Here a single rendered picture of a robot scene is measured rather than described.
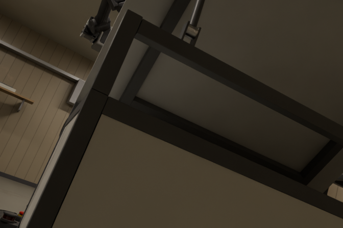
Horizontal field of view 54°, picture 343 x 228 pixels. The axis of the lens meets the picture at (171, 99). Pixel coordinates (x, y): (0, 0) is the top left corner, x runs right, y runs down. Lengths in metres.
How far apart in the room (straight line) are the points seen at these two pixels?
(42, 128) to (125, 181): 6.90
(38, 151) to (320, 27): 6.80
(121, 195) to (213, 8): 0.71
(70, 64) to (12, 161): 2.34
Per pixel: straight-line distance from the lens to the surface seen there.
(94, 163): 0.71
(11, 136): 7.55
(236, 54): 1.25
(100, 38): 2.17
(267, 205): 0.88
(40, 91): 7.65
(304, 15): 1.28
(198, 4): 0.88
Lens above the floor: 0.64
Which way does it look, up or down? 16 degrees up
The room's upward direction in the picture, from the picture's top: 21 degrees clockwise
